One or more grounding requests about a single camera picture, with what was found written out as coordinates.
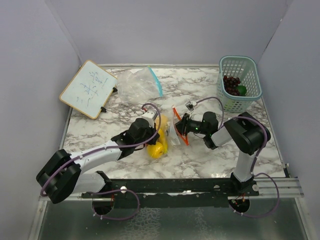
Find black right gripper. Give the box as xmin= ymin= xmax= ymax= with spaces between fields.
xmin=167 ymin=113 xmax=208 ymax=137

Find orange zip clear bag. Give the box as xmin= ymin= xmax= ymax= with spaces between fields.
xmin=161 ymin=105 xmax=189 ymax=156

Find fake tan pear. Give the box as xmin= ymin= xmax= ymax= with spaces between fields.
xmin=155 ymin=114 xmax=169 ymax=131

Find blue zip clear bag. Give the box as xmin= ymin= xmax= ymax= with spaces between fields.
xmin=117 ymin=66 xmax=163 ymax=104

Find purple fake grapes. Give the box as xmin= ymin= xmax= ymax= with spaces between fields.
xmin=222 ymin=75 xmax=241 ymax=96

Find dark green fake vegetable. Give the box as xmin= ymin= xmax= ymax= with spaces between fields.
xmin=236 ymin=85 xmax=247 ymax=97

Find fake yellow banana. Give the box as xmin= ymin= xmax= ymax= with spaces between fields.
xmin=158 ymin=128 xmax=168 ymax=149

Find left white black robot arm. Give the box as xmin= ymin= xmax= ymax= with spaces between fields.
xmin=36 ymin=117 xmax=160 ymax=204

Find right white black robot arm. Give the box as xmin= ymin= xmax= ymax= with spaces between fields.
xmin=174 ymin=111 xmax=271 ymax=196

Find fake yellow lemon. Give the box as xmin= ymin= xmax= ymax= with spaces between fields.
xmin=146 ymin=142 xmax=168 ymax=159

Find yellow framed whiteboard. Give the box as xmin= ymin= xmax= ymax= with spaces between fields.
xmin=59 ymin=60 xmax=118 ymax=119

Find teal plastic basket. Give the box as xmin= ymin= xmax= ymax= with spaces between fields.
xmin=217 ymin=55 xmax=263 ymax=113

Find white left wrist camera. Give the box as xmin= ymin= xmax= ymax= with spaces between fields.
xmin=141 ymin=110 xmax=159 ymax=128

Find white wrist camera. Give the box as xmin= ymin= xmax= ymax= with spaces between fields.
xmin=141 ymin=110 xmax=159 ymax=128
xmin=185 ymin=101 xmax=198 ymax=115

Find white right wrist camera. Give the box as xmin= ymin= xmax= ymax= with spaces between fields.
xmin=185 ymin=101 xmax=198 ymax=115

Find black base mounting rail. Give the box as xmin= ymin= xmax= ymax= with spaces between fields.
xmin=81 ymin=176 xmax=259 ymax=208

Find aluminium extrusion rail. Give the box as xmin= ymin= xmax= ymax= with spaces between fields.
xmin=38 ymin=177 xmax=305 ymax=202

